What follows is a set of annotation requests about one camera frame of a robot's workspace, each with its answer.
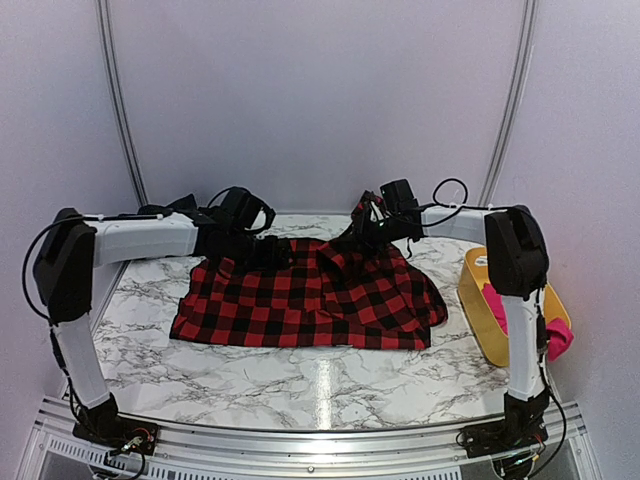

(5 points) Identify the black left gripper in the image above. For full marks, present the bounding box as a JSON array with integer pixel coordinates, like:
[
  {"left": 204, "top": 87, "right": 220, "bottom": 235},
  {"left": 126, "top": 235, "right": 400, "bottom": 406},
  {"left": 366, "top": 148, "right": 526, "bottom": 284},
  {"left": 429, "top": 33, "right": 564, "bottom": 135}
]
[{"left": 225, "top": 228, "right": 297, "bottom": 273}]

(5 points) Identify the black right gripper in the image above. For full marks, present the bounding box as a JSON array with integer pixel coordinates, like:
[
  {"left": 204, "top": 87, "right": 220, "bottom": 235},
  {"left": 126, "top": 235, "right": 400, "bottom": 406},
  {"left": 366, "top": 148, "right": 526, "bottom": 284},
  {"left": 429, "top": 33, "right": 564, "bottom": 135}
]
[{"left": 338, "top": 212, "right": 409, "bottom": 256}]

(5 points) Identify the red black plaid shirt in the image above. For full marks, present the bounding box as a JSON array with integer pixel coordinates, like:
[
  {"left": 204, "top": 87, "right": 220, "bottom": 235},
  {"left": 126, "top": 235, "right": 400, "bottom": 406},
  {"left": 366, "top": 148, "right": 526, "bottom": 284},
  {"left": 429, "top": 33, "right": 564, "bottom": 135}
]
[{"left": 169, "top": 227, "right": 448, "bottom": 350}]

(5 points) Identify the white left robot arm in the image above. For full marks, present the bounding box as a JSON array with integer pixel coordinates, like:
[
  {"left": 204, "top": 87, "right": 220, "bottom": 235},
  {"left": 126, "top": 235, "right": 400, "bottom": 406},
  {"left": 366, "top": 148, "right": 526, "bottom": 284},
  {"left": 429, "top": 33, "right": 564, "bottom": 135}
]
[{"left": 22, "top": 186, "right": 291, "bottom": 445}]

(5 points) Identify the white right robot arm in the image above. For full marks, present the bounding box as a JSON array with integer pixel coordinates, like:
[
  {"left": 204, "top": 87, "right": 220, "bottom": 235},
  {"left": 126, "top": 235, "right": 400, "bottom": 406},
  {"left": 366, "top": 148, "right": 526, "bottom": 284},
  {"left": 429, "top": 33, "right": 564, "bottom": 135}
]
[{"left": 353, "top": 179, "right": 550, "bottom": 448}]

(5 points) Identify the yellow laundry basket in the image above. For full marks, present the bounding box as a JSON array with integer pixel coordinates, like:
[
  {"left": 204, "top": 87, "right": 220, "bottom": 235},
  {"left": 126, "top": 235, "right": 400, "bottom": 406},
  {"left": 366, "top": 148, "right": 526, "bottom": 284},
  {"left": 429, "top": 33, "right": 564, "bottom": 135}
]
[{"left": 458, "top": 247, "right": 572, "bottom": 367}]

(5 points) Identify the dark green plaid garment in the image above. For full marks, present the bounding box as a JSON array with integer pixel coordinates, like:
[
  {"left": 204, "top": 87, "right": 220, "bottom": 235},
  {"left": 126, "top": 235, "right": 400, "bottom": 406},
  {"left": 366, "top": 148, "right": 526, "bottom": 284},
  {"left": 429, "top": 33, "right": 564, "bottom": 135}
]
[{"left": 137, "top": 193, "right": 198, "bottom": 216}]

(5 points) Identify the pink garment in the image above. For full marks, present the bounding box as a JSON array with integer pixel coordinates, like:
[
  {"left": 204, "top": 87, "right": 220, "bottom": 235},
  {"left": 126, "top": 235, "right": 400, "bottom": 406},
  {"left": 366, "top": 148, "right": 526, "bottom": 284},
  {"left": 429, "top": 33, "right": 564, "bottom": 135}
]
[{"left": 482, "top": 283, "right": 574, "bottom": 362}]

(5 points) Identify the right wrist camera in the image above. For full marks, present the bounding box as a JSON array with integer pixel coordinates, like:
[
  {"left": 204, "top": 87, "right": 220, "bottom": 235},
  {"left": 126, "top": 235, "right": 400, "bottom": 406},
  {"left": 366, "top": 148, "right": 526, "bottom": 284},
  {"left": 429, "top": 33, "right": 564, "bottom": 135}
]
[{"left": 359, "top": 191, "right": 387, "bottom": 222}]

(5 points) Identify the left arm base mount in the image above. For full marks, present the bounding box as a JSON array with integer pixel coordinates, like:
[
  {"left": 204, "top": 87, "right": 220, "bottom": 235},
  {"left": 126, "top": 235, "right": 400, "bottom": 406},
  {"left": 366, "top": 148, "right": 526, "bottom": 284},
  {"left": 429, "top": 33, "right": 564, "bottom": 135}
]
[{"left": 72, "top": 415, "right": 160, "bottom": 456}]

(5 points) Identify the right corner wall post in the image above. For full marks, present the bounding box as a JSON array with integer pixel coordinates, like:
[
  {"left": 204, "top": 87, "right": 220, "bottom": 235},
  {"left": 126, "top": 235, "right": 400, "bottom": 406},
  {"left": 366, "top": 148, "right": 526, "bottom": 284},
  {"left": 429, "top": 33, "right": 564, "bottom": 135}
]
[{"left": 479, "top": 0, "right": 539, "bottom": 206}]

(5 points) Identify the corner wall post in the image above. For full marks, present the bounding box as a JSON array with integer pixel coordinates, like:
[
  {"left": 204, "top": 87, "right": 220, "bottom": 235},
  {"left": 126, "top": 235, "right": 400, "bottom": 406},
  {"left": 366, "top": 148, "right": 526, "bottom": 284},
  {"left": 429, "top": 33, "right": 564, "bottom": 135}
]
[
  {"left": 479, "top": 0, "right": 539, "bottom": 206},
  {"left": 95, "top": 0, "right": 148, "bottom": 206}
]

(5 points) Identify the left corner wall post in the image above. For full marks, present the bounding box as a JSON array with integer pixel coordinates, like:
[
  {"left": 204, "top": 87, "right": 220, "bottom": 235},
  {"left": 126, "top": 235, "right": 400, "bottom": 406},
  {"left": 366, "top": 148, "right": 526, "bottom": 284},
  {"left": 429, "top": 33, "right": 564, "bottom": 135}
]
[{"left": 95, "top": 0, "right": 148, "bottom": 206}]

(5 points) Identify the aluminium front rail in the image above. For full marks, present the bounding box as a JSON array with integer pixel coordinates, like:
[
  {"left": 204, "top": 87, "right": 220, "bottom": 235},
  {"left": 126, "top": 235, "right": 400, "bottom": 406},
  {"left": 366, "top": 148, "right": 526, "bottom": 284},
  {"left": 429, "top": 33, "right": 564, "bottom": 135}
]
[{"left": 17, "top": 397, "right": 601, "bottom": 479}]

